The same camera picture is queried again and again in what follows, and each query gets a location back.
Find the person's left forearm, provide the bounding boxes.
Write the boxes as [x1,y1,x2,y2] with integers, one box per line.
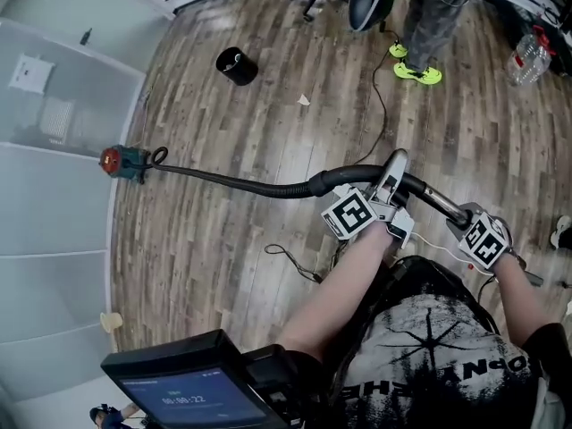
[274,223,392,364]

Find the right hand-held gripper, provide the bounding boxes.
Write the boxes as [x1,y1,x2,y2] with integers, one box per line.
[445,202,514,270]

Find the black looped cable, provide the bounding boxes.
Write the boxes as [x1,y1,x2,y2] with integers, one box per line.
[264,243,324,285]

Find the red vacuum cleaner body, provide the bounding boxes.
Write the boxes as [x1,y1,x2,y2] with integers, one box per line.
[98,144,151,185]

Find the grey shoulder strap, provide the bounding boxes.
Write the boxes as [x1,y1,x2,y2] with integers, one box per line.
[535,368,572,429]

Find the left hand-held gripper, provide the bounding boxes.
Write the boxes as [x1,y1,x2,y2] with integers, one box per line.
[320,148,416,249]

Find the person's right forearm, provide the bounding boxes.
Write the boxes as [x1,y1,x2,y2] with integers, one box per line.
[491,250,551,352]

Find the person's black shorts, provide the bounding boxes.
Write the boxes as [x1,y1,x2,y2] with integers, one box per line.
[379,255,482,312]

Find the person's beige shoe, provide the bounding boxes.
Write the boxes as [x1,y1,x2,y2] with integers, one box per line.
[551,214,572,248]

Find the beige paper cup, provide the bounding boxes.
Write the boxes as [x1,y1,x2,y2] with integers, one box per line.
[98,311,124,333]

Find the clear water bottle red cap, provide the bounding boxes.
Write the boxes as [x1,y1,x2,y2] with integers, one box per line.
[507,24,559,88]

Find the black device mount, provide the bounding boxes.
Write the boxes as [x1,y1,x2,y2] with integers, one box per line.
[240,344,334,429]

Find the black screen device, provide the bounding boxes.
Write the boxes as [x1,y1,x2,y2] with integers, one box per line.
[100,328,278,429]

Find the black waste bin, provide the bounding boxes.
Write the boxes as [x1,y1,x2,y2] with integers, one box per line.
[215,46,259,87]

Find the black vacuum hose with wand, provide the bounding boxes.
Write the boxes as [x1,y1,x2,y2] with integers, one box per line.
[149,146,474,231]

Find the white paper notice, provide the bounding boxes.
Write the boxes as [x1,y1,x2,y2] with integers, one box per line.
[7,53,55,94]

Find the person's black white print shirt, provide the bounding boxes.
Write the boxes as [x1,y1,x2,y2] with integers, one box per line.
[332,292,572,429]

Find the black floor cable with adapter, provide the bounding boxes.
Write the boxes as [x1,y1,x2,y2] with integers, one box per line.
[355,29,403,167]

